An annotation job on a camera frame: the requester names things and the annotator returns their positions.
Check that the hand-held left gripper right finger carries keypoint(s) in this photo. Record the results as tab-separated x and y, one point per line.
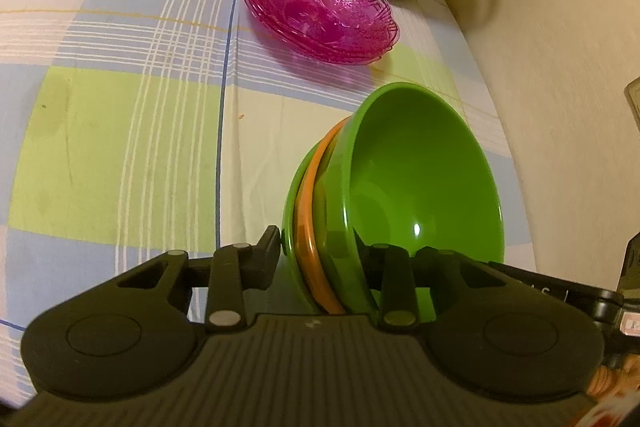
397	277

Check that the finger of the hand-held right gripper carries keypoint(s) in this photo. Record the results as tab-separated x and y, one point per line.
517	276

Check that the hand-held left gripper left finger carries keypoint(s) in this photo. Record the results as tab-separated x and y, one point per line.
265	262

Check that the orange plastic bowl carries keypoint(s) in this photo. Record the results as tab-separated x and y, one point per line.
307	247

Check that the green plastic bowl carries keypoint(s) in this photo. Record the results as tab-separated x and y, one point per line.
425	167
340	257
289	217

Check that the pink glass bowl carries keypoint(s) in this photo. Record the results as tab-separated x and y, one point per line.
320	2
305	50

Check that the person's right hand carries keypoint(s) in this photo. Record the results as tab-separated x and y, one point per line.
606	384

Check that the plaid tablecloth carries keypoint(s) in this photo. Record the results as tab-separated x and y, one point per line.
125	107

